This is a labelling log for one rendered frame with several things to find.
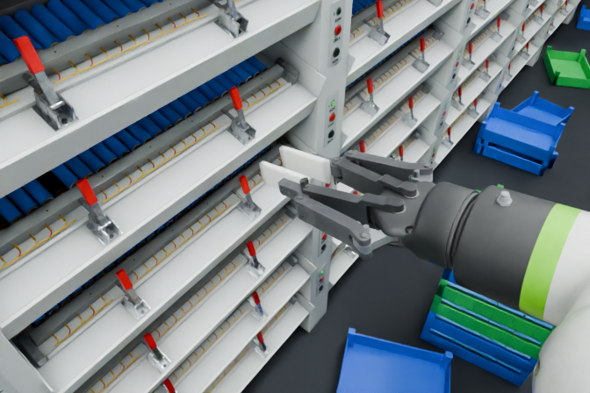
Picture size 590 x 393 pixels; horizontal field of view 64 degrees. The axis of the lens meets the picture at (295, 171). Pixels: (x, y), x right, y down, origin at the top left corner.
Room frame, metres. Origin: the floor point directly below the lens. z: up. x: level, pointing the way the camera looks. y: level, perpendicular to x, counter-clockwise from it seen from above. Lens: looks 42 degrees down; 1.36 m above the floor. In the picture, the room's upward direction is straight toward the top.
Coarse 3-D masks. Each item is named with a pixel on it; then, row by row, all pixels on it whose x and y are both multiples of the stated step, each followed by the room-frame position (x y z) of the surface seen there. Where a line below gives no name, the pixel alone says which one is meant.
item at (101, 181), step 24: (264, 72) 0.74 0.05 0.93; (240, 96) 0.67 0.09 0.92; (264, 96) 0.70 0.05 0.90; (192, 120) 0.60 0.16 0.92; (144, 144) 0.54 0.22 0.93; (168, 144) 0.55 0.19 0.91; (120, 168) 0.49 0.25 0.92; (72, 192) 0.44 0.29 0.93; (96, 192) 0.46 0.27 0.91; (48, 216) 0.40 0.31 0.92; (0, 240) 0.36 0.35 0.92; (24, 240) 0.38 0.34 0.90
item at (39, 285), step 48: (288, 48) 0.79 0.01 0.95; (288, 96) 0.73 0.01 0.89; (192, 144) 0.58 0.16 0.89; (240, 144) 0.60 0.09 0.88; (144, 192) 0.48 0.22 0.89; (192, 192) 0.50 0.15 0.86; (48, 240) 0.38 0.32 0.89; (96, 240) 0.39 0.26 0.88; (0, 288) 0.32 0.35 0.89; (48, 288) 0.33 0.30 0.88
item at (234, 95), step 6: (234, 90) 0.62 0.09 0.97; (234, 96) 0.62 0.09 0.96; (234, 102) 0.62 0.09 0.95; (240, 102) 0.62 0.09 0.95; (234, 108) 0.62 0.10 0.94; (240, 108) 0.62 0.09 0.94; (240, 114) 0.62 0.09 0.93; (240, 120) 0.61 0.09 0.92; (240, 126) 0.62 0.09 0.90; (246, 126) 0.61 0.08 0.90
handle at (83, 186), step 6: (84, 180) 0.42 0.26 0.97; (78, 186) 0.41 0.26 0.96; (84, 186) 0.41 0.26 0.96; (84, 192) 0.41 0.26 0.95; (90, 192) 0.41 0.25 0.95; (84, 198) 0.41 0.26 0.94; (90, 198) 0.41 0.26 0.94; (96, 198) 0.41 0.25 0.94; (90, 204) 0.41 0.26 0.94; (96, 204) 0.41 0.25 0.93; (96, 210) 0.41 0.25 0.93; (96, 216) 0.40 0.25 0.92; (102, 216) 0.41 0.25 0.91; (102, 222) 0.40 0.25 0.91; (108, 222) 0.41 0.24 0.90
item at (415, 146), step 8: (424, 128) 1.31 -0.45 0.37; (416, 136) 1.31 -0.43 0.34; (424, 136) 1.31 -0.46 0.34; (432, 136) 1.29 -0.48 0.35; (408, 144) 1.27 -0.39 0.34; (416, 144) 1.28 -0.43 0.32; (424, 144) 1.29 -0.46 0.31; (400, 152) 1.16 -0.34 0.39; (408, 152) 1.24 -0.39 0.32; (416, 152) 1.25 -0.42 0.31; (424, 152) 1.26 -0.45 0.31; (400, 160) 1.16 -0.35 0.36; (408, 160) 1.21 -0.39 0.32; (416, 160) 1.21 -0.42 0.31; (360, 192) 1.03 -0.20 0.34; (336, 240) 0.86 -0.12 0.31
